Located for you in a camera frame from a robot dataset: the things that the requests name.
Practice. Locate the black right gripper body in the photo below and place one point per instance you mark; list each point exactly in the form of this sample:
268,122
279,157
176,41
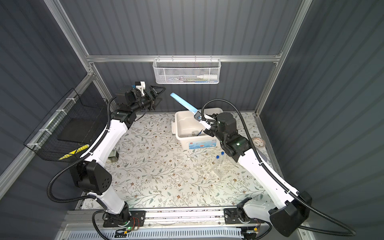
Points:
214,129

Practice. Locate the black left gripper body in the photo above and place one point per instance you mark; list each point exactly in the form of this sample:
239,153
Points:
143,103

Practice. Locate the blue capped test tube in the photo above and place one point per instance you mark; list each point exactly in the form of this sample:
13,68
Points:
222,156
217,163

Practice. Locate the white plastic storage box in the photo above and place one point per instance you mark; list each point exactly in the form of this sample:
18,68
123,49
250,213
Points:
190,133

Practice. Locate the blue plastic box lid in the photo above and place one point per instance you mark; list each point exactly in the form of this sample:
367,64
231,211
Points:
184,103

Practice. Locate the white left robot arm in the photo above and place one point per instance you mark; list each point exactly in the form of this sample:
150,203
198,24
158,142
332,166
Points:
91,175

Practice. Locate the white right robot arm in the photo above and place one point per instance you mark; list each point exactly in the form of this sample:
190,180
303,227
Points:
285,213

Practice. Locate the clear tape roll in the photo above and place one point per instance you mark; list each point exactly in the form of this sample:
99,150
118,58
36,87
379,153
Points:
259,142

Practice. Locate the white wire wall basket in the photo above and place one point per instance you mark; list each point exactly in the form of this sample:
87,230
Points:
187,73

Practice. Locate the black wire wall basket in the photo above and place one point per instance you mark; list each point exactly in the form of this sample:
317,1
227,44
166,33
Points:
71,129

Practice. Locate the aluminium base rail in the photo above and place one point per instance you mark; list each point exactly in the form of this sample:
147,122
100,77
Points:
187,217

